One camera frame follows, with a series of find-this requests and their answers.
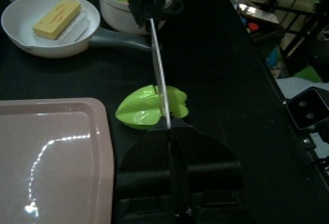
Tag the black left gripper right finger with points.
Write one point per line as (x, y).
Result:
(210, 183)

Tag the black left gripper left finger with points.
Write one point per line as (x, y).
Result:
(145, 176)

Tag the silver blade toy knife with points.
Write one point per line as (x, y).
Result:
(159, 74)

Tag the green toy starfruit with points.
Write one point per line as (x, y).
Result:
(136, 109)

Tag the white toy pot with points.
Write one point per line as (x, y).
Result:
(113, 16)

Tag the yellow toy butter block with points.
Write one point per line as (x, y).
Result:
(54, 18)

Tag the pink plastic tray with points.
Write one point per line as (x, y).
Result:
(50, 170)

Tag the metal side table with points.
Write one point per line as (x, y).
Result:
(256, 11)

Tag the red round cap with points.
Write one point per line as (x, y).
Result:
(252, 27)

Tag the white cloth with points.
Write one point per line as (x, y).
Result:
(299, 85)

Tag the green bag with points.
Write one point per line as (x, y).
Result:
(309, 74)

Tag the black camera box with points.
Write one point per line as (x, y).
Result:
(307, 108)

